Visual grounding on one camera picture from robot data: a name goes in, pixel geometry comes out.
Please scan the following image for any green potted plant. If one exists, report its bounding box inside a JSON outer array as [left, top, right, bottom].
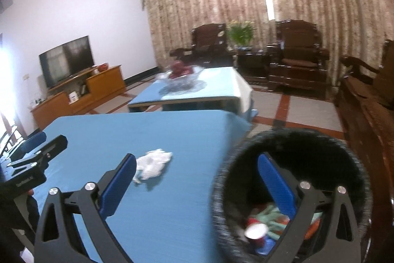
[[228, 21, 255, 47]]

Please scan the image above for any orange foam fruit net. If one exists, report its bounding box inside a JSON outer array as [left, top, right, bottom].
[[305, 218, 321, 240]]

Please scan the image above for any left dark wooden armchair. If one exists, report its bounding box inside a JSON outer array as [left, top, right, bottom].
[[170, 23, 233, 68]]

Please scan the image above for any flat screen television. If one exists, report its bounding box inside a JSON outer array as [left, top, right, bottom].
[[39, 35, 95, 88]]

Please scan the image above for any white cloth on table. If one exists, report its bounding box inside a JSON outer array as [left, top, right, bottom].
[[198, 67, 253, 122]]

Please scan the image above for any dark wooden armchair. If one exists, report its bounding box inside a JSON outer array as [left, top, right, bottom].
[[266, 19, 330, 99], [170, 23, 233, 68]]

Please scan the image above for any red fruit in bowl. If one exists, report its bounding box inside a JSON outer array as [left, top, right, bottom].
[[169, 61, 194, 79]]

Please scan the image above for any far blue tablecloth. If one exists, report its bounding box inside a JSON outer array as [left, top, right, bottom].
[[127, 66, 247, 110]]

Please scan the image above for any white tissue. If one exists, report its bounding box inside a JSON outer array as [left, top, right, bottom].
[[133, 149, 173, 184]]

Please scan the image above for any black lined trash bin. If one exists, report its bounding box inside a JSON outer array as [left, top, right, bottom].
[[211, 128, 373, 262]]

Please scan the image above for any blue plastic bag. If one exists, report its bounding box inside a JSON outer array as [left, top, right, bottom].
[[254, 235, 276, 256]]

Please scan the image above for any red bowl on cabinet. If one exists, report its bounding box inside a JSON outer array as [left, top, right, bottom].
[[97, 63, 109, 73]]

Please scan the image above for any long wooden sofa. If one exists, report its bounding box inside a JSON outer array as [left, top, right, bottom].
[[335, 39, 393, 253]]

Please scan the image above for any light green rubber glove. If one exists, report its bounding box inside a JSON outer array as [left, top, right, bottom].
[[250, 203, 323, 241]]

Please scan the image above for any wooden tv cabinet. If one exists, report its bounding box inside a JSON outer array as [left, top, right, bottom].
[[31, 65, 126, 129]]

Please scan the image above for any red white paper cup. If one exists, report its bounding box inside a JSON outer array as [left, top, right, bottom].
[[244, 217, 268, 248]]

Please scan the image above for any glass fruit bowl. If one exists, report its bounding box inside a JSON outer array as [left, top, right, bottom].
[[156, 65, 204, 93]]

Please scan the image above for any dark wooden side table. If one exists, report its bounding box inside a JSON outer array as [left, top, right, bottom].
[[234, 47, 270, 83]]

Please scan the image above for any right dark wooden armchair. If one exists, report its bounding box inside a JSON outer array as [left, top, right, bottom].
[[266, 19, 330, 99]]

